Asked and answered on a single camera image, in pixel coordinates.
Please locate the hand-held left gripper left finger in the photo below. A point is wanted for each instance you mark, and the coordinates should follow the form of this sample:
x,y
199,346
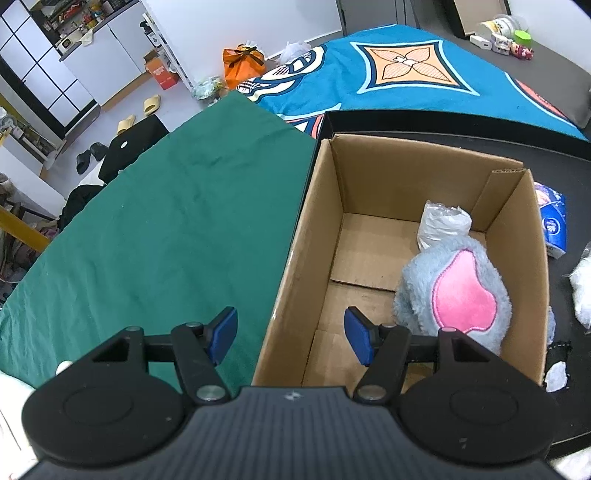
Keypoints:
x,y
224,334

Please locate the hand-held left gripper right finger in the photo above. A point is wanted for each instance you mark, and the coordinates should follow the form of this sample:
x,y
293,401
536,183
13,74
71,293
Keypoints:
x,y
358,334

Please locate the grey pink plush toy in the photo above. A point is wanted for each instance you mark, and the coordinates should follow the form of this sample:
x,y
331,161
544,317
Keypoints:
x,y
461,295

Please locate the brown cardboard box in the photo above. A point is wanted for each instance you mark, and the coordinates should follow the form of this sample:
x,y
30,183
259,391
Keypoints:
x,y
369,175

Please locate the black mesh puff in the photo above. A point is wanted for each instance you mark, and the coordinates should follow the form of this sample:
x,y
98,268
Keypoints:
x,y
559,348

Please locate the blue tissue packet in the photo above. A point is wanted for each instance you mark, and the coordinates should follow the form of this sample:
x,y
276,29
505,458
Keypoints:
x,y
554,226

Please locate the white plastic bag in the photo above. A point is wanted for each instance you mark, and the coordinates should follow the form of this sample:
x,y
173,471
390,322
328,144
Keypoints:
x,y
582,286
293,50

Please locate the clear crumpled plastic bag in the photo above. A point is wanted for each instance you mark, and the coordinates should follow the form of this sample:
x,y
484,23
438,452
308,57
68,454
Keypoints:
x,y
441,226

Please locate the green cloth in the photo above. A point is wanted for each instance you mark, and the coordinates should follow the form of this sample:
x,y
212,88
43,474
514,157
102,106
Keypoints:
x,y
161,207

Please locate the black clothing pile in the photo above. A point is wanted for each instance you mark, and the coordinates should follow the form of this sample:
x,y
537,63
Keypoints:
x,y
81,203

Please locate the white crumpled scrap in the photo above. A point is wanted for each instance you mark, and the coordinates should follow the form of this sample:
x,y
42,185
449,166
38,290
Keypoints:
x,y
556,376

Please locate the black dice stool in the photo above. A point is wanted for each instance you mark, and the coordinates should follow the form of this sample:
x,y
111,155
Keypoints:
x,y
134,147

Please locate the white cloth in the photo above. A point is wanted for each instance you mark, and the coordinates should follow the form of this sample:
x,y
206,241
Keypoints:
x,y
11,392

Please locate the black slipper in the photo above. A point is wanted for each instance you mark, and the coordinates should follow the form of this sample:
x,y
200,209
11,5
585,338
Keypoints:
x,y
99,151
84,162

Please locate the black shallow tray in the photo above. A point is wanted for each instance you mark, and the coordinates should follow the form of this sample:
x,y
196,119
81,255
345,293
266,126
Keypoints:
x,y
461,138

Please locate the yellow bar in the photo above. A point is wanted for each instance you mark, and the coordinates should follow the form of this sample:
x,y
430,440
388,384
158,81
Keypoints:
x,y
23,230

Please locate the clear container with greens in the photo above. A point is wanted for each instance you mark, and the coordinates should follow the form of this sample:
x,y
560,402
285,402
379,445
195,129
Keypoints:
x,y
207,87

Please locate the blue printed blanket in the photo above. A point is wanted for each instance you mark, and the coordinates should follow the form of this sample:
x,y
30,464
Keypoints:
x,y
332,83

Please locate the orange gift bag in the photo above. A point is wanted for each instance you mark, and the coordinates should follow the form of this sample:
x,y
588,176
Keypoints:
x,y
240,69

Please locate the orange cardboard box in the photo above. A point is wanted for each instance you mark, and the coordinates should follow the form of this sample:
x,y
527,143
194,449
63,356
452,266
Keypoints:
x,y
161,74

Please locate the white narrow rack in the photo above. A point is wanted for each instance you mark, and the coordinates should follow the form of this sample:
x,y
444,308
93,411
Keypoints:
x,y
171,50

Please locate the white tied plastic bag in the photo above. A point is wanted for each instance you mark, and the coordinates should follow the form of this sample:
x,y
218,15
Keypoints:
x,y
293,50

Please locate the white cabinet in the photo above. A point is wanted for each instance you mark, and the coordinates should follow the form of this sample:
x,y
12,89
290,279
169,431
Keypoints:
x,y
106,60

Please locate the black framed glass door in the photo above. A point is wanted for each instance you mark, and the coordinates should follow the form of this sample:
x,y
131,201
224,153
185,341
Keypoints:
x,y
46,78

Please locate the grey mat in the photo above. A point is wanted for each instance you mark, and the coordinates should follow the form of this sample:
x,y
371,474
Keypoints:
x,y
545,78

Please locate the white charger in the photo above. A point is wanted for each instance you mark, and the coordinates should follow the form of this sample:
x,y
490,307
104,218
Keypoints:
x,y
480,41

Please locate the grey panel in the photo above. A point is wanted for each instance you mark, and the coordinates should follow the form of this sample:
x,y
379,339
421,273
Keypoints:
x,y
374,14

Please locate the small white figure toy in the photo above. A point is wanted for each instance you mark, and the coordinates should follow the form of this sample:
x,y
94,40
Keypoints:
x,y
501,45

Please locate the small pink toy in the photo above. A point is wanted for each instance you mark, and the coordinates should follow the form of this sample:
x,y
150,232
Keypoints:
x,y
521,51

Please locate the green round cap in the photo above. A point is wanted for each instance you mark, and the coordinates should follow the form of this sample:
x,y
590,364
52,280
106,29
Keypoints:
x,y
523,38

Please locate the black framed brown board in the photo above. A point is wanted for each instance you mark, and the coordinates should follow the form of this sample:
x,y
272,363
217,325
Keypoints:
x,y
480,14

